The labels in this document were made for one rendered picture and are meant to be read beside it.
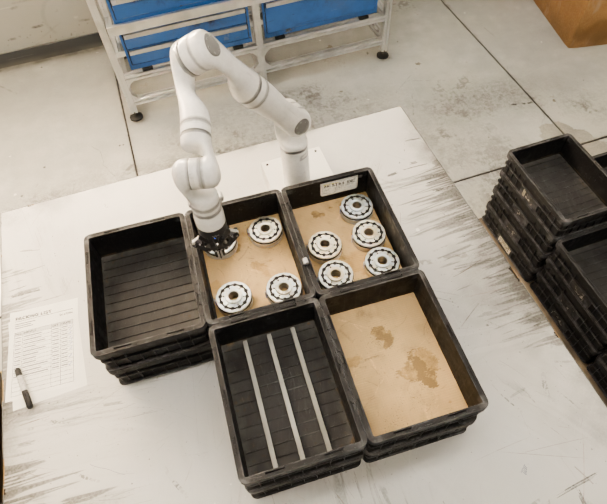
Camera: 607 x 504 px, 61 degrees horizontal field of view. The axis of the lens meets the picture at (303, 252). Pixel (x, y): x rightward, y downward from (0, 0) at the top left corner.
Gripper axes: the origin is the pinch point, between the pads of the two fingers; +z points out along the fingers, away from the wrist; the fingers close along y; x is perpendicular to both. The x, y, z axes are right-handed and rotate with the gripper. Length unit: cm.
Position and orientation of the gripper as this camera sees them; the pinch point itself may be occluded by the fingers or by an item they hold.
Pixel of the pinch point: (219, 251)
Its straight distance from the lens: 140.9
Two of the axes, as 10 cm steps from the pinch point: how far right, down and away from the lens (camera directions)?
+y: 9.6, -2.4, 1.3
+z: 0.3, 5.6, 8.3
